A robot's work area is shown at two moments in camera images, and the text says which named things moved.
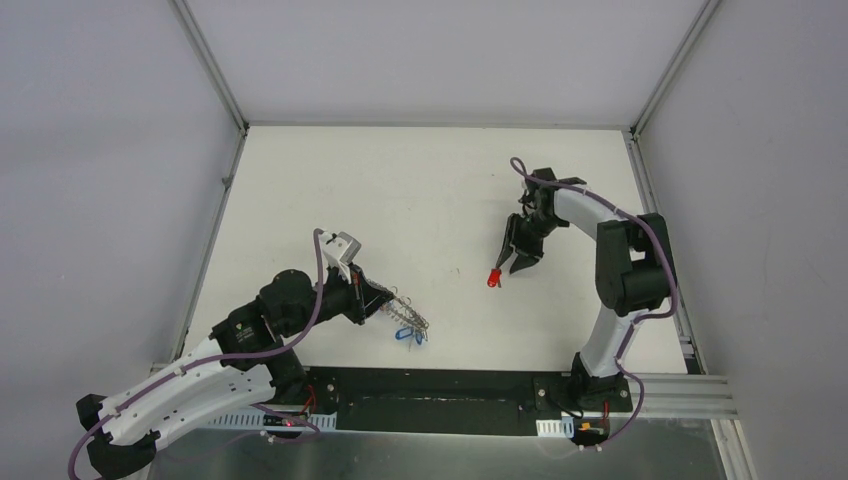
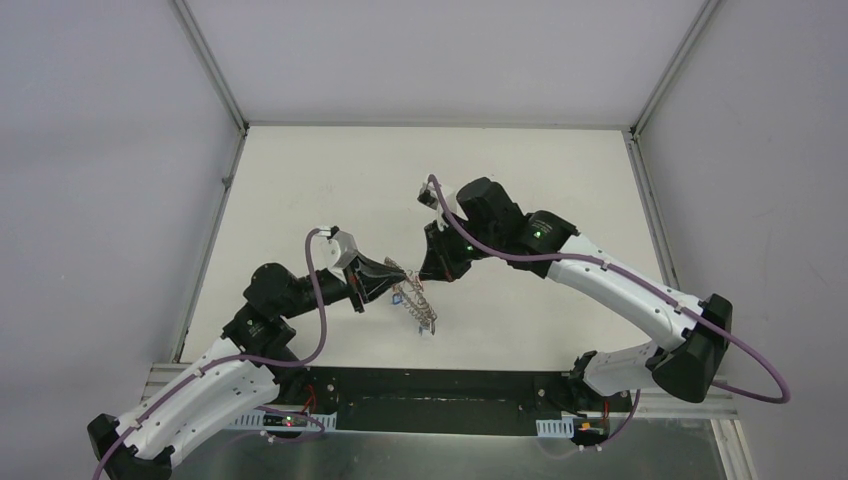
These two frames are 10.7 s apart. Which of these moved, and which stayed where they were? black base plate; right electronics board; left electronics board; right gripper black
Moved: right gripper black
Stayed: right electronics board; left electronics board; black base plate
